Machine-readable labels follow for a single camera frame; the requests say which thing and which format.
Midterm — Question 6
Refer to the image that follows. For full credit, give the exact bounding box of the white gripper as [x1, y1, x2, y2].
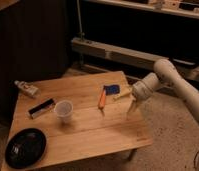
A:
[126, 81, 151, 119]

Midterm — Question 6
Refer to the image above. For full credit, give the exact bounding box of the orange pepper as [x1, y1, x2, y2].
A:
[98, 88, 106, 116]

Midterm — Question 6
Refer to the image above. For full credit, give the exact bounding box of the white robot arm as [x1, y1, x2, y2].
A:
[131, 59, 199, 171]

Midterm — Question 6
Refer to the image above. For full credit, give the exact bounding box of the black ceramic bowl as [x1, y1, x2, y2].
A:
[5, 128, 47, 169]

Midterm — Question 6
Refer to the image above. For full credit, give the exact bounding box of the yellow utensil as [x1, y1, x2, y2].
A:
[113, 87, 132, 101]

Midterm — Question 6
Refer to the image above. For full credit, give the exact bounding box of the blue cloth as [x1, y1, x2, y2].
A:
[104, 85, 120, 95]

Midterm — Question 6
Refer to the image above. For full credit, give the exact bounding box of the wooden table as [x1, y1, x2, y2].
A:
[9, 71, 152, 169]

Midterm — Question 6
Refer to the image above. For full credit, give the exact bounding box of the long metal beam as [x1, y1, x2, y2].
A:
[71, 37, 199, 82]

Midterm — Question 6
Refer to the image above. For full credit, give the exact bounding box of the black and white box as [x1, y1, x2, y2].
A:
[28, 99, 55, 119]

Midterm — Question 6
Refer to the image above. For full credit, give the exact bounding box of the white tube bottle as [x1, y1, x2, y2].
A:
[14, 80, 39, 98]

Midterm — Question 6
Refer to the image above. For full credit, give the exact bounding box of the upper shelf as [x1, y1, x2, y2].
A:
[84, 0, 199, 19]

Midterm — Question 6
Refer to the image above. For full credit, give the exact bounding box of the black handle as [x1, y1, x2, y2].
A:
[169, 58, 199, 69]

